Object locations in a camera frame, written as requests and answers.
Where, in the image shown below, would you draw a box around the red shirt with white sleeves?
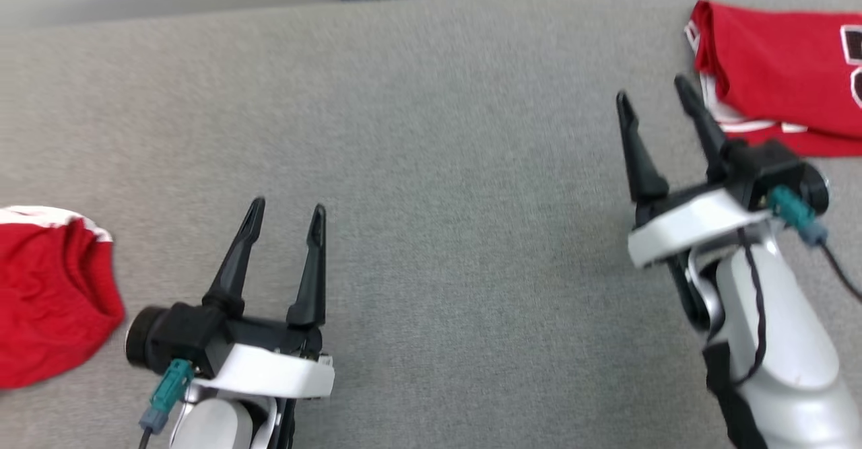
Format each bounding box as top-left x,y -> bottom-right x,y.
684,0 -> 862,159

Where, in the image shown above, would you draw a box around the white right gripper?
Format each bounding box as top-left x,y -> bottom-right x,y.
616,75 -> 772,329

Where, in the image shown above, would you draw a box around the red shorts with white stripe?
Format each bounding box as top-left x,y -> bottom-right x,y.
0,205 -> 127,391

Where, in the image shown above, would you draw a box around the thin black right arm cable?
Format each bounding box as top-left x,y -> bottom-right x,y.
733,227 -> 770,390

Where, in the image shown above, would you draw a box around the black right camera cable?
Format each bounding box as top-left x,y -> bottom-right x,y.
818,240 -> 862,303

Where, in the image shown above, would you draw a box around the teal right camera connector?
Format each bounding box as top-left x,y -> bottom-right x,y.
768,186 -> 828,247

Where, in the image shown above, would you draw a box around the teal camera connector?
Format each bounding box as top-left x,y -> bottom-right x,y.
139,359 -> 197,434
768,186 -> 828,247

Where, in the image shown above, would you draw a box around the teal left camera connector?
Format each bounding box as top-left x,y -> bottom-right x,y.
139,359 -> 197,434

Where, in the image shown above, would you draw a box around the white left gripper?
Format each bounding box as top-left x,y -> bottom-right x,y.
192,197 -> 336,449

